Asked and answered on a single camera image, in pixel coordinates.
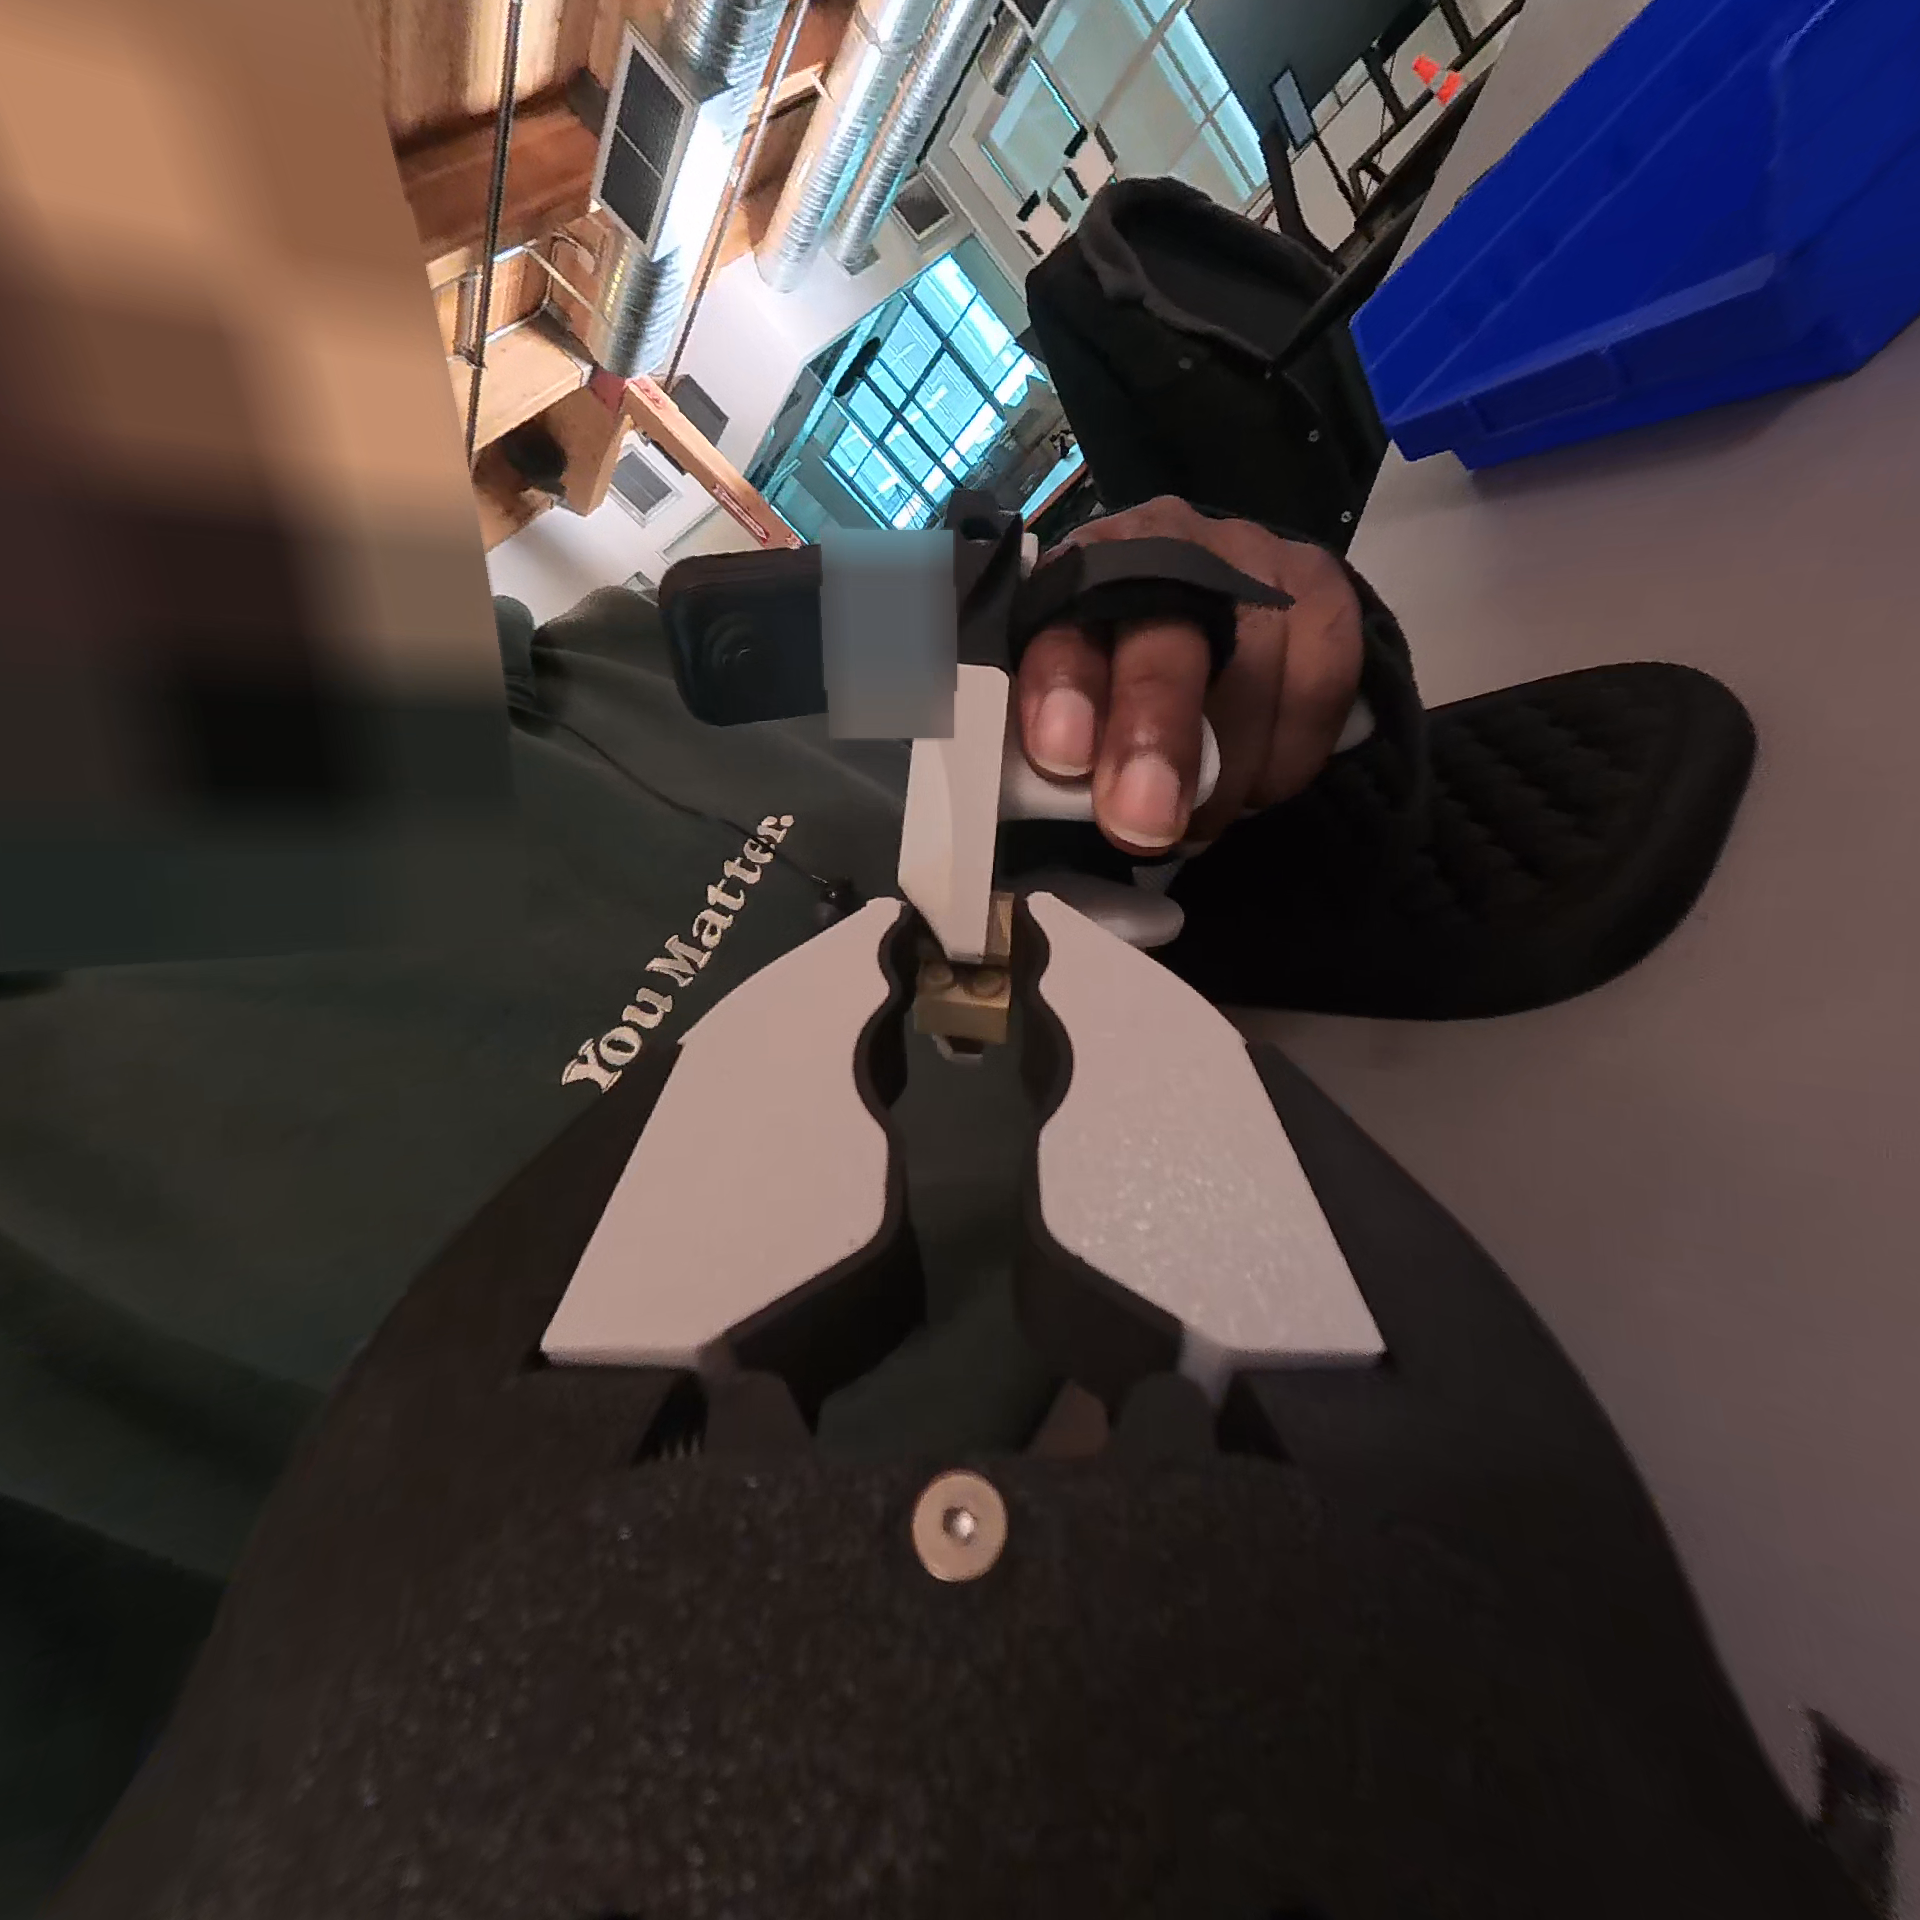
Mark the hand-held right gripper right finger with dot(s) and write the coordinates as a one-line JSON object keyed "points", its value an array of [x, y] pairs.
{"points": [[1200, 1200]]}

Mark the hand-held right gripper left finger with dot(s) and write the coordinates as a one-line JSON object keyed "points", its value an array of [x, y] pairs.
{"points": [[735, 1200]]}

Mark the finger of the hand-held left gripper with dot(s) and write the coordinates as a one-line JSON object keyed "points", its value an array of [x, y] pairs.
{"points": [[961, 810]]}

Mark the tan two-by-two brick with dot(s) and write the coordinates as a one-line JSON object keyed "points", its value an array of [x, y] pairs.
{"points": [[961, 1011]]}

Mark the grey desk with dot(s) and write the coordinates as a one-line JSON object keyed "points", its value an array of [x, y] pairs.
{"points": [[1651, 1200]]}

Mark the person's left hand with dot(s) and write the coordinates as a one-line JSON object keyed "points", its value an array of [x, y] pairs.
{"points": [[1289, 676]]}

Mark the large grid window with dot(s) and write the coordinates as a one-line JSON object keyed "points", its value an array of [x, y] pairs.
{"points": [[930, 390]]}

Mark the person in green sweatshirt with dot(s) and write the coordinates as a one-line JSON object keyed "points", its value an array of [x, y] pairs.
{"points": [[375, 1050]]}

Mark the blue plastic bin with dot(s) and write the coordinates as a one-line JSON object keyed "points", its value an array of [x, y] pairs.
{"points": [[1651, 224]]}

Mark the silver ventilation duct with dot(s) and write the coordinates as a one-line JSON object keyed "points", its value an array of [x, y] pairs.
{"points": [[884, 135]]}

